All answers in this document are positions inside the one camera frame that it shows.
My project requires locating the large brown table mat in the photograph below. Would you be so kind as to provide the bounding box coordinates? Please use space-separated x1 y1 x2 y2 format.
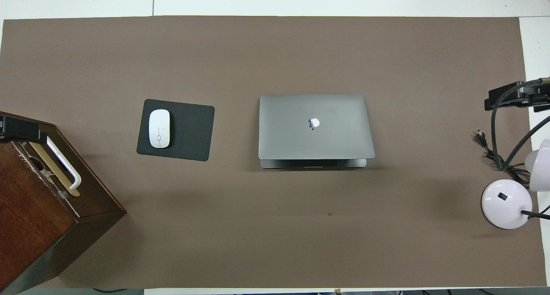
0 16 547 289

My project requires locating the brass plate on box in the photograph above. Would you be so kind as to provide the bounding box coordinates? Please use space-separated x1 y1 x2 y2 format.
28 142 81 197

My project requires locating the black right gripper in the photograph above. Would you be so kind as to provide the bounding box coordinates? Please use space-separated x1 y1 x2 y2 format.
485 77 550 113

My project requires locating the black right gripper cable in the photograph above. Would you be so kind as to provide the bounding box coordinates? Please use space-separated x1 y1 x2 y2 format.
491 78 550 172

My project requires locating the black lamp power cable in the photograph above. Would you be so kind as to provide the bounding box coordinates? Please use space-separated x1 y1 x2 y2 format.
476 131 531 185

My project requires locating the black mouse pad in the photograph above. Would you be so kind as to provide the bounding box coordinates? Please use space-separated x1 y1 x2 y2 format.
137 99 215 162

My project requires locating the white desk lamp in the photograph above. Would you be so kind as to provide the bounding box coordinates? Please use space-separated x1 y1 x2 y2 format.
481 139 550 230

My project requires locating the grey laptop with logo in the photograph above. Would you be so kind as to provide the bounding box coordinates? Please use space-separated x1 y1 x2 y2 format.
258 94 376 170

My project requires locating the dark brown wooden box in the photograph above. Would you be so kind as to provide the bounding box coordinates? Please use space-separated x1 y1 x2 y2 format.
0 111 127 295

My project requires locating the white computer mouse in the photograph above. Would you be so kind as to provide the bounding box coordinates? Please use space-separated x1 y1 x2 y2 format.
149 109 171 149

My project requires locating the white box handle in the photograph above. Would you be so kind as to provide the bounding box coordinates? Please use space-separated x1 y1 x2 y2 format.
45 136 82 190

